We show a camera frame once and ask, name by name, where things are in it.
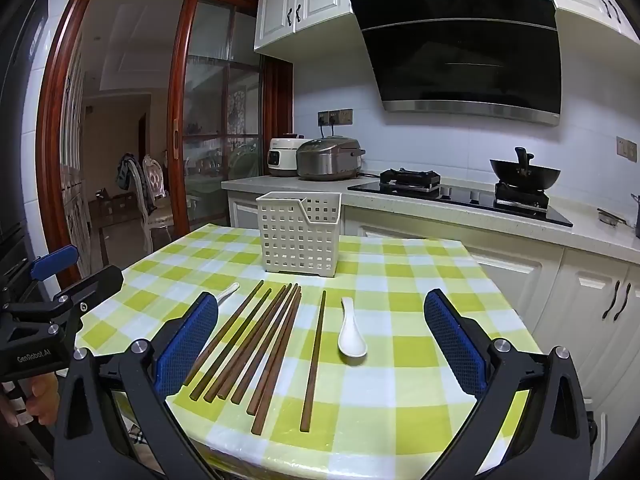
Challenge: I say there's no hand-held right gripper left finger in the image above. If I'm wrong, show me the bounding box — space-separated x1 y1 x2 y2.
52 291 221 480

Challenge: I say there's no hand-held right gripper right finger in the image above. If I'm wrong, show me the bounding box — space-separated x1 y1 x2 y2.
422 288 593 480

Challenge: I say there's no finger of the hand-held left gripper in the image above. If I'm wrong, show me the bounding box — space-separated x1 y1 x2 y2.
0 245 81 306
10 265 124 336

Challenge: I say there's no brown wooden chopstick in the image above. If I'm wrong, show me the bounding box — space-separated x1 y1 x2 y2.
299 290 327 433
251 291 304 436
216 283 296 401
230 283 300 406
246 287 303 416
183 280 265 387
202 284 290 403
189 287 273 403

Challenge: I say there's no white ceramic spoon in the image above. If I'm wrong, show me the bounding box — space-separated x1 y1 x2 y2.
215 282 241 306
337 296 368 359

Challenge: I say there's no white perforated utensil basket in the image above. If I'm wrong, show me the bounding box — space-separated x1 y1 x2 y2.
256 191 343 278

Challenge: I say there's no person's left hand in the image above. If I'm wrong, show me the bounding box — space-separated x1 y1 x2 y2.
0 372 61 428

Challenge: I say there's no green checked tablecloth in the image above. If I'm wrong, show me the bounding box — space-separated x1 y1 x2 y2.
74 223 543 480

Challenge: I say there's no wooden dining table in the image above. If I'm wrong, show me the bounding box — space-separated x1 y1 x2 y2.
90 195 142 222

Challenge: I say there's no dark clothing on chair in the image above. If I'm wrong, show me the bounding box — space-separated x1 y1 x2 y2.
116 152 147 192

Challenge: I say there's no white ornate chair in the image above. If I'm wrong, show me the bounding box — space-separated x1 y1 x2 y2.
127 155 174 253

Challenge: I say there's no black glass gas hob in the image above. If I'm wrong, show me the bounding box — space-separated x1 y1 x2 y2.
347 180 573 227

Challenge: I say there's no black burner grate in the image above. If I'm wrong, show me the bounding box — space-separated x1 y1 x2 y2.
494 182 551 211
379 167 442 193

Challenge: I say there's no white stone kitchen countertop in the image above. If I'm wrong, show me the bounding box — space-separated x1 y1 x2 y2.
221 175 640 261

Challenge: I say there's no black wok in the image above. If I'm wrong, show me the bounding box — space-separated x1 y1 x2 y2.
489 147 562 190

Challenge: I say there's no white rice cooker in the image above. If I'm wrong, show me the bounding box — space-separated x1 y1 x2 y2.
267 133 313 177

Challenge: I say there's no glass sliding door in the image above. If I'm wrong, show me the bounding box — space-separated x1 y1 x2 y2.
167 0 263 236

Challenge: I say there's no silver rice cooker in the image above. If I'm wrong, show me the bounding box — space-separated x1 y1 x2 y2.
296 135 367 181

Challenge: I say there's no black glass range hood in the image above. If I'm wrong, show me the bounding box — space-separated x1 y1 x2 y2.
348 0 562 127

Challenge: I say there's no red wooden door frame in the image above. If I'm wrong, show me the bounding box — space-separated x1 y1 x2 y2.
36 0 293 281

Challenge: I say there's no black cabinet handle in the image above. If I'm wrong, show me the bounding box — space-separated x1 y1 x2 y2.
614 284 633 322
602 280 621 320

